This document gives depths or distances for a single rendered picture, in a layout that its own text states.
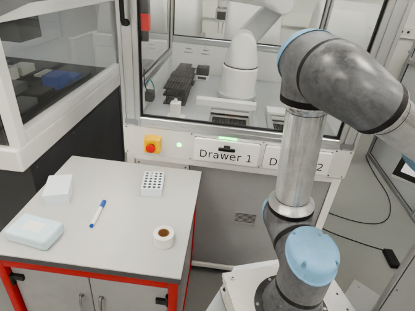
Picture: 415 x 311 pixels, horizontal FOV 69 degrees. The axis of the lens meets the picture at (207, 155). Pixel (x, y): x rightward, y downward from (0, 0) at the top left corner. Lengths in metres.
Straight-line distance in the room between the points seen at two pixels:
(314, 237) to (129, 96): 0.92
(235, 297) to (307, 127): 0.48
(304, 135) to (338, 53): 0.20
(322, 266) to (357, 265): 1.62
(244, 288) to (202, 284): 1.03
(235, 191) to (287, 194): 0.78
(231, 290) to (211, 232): 0.84
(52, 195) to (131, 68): 0.57
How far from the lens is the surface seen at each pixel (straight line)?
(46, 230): 1.12
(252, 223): 1.63
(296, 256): 0.70
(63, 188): 1.26
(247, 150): 1.33
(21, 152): 1.38
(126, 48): 1.27
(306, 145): 0.66
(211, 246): 1.77
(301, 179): 0.71
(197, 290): 1.88
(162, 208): 1.19
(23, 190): 1.60
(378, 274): 2.34
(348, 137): 1.40
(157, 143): 1.33
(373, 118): 0.52
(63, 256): 1.08
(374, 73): 0.52
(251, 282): 0.91
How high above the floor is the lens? 1.55
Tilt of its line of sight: 31 degrees down
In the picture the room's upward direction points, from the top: 6 degrees clockwise
